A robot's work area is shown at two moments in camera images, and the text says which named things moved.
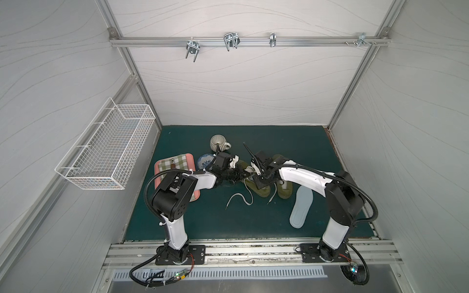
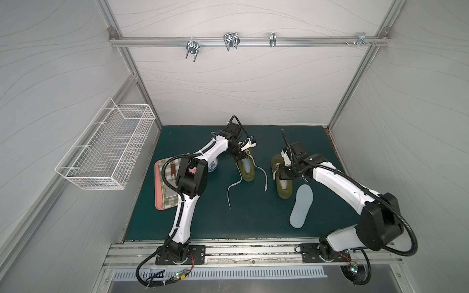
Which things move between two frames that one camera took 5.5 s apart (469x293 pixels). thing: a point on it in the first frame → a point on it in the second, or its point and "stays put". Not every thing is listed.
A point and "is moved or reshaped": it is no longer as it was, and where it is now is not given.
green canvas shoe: (285, 189) stays put
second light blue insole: (303, 201) stays put
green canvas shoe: (241, 165) is moved or reshaped
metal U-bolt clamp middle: (231, 39) stays put
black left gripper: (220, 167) → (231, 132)
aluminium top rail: (251, 41) stays put
